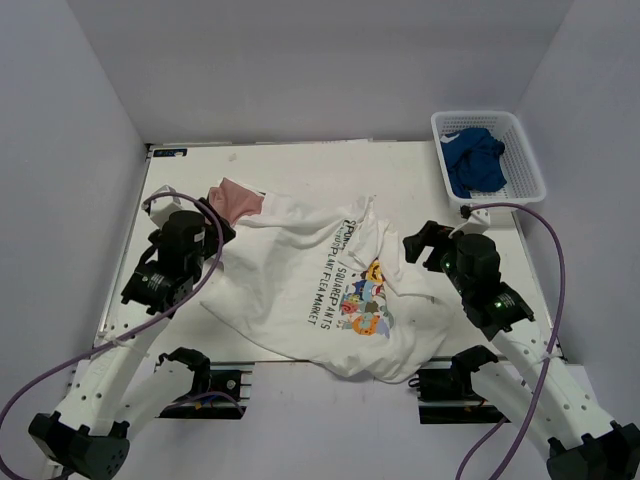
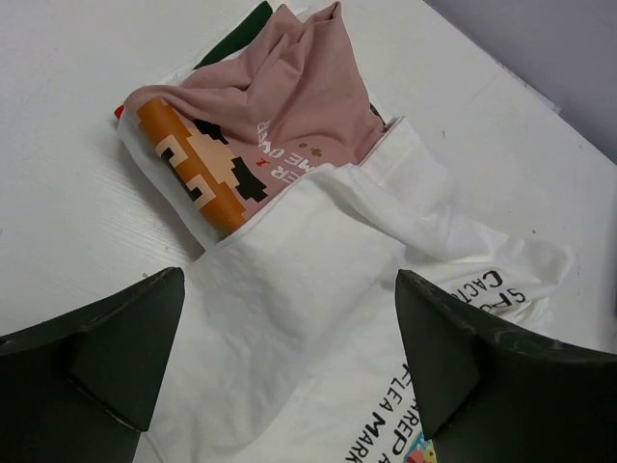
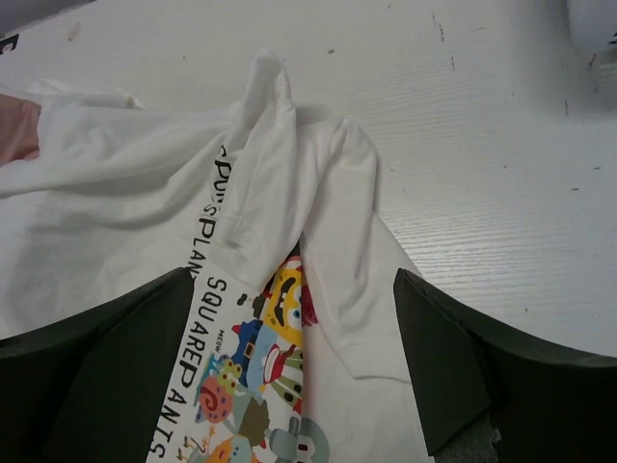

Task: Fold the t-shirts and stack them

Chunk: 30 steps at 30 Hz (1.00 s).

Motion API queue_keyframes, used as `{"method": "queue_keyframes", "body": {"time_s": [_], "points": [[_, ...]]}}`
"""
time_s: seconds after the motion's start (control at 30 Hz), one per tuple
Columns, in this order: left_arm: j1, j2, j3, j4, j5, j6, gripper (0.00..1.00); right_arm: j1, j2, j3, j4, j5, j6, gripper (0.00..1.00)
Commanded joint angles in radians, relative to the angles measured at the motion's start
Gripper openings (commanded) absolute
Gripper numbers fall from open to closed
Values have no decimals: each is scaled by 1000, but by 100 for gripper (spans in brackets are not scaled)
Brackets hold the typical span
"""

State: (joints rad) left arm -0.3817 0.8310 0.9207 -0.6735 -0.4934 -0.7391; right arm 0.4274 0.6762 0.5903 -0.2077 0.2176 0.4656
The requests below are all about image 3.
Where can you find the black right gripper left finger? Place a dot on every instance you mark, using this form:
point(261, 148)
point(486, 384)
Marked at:
point(90, 387)

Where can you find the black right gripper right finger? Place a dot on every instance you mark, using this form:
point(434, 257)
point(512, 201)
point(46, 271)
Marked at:
point(488, 392)

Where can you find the white SpongeBob print t-shirt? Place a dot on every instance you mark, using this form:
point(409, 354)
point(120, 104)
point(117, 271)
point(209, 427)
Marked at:
point(291, 351)

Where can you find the folded pink t-shirt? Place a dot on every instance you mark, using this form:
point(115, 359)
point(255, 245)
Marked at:
point(18, 129)

